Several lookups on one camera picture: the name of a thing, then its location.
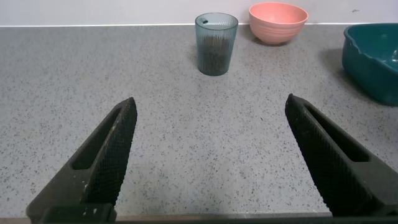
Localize brown coffee beans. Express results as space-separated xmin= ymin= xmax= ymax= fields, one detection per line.
xmin=200 ymin=35 xmax=233 ymax=75

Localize pink ribbed bowl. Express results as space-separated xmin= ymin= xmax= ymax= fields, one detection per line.
xmin=248 ymin=2 xmax=309 ymax=45

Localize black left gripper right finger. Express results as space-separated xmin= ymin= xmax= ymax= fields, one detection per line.
xmin=285 ymin=93 xmax=398 ymax=218

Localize ribbed translucent teal cup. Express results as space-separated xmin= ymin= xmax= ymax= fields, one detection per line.
xmin=195 ymin=12 xmax=239 ymax=77

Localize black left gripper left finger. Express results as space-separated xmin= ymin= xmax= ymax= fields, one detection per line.
xmin=25 ymin=96 xmax=138 ymax=223

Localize teal plastic basin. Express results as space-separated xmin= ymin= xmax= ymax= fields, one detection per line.
xmin=341 ymin=23 xmax=398 ymax=107

